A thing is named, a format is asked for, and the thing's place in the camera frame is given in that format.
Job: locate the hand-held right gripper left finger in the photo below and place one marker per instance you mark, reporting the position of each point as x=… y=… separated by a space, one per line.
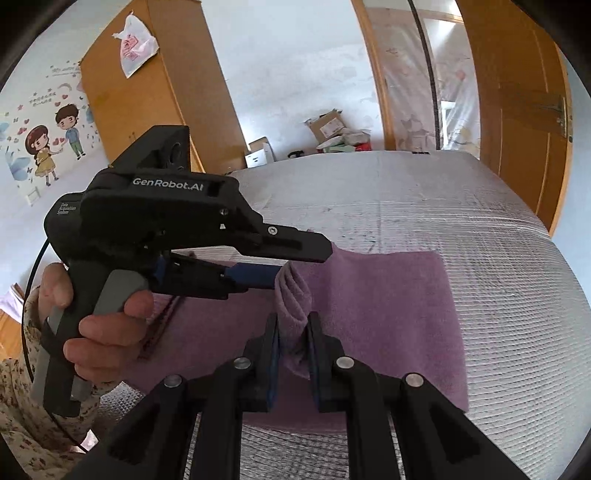
x=274 y=360

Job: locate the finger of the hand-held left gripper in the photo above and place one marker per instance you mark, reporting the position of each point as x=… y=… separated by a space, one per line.
x=254 y=277
x=300 y=247

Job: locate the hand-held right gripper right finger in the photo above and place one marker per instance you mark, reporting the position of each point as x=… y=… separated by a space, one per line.
x=314 y=355

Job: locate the purple fleece garment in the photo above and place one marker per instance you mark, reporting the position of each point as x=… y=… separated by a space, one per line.
x=378 y=323

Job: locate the person's left hand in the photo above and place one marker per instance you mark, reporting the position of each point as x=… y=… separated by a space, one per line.
x=111 y=346

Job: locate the small black object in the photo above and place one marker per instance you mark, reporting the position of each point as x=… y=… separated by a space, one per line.
x=295 y=153

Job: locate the white box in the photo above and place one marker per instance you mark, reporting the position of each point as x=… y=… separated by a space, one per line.
x=258 y=154

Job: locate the pale green packets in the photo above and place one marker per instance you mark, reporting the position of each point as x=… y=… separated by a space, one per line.
x=344 y=138

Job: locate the open cardboard box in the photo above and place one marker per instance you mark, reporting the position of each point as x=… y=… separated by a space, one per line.
x=325 y=124

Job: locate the wooden wardrobe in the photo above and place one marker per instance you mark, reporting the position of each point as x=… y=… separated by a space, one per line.
x=184 y=83

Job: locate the white plastic bag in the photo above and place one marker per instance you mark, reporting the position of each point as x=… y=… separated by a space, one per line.
x=136 y=46

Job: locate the black pole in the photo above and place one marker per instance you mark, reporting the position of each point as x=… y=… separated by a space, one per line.
x=429 y=69

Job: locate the wooden door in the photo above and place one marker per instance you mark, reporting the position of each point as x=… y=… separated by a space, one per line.
x=508 y=69

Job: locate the white wall socket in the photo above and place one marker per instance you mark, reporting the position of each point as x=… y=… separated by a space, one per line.
x=32 y=196

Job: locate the cartoon wall sticker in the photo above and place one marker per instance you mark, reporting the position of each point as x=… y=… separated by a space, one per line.
x=51 y=143

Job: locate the plastic-covered doorway frame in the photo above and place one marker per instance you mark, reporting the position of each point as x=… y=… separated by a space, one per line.
x=397 y=83

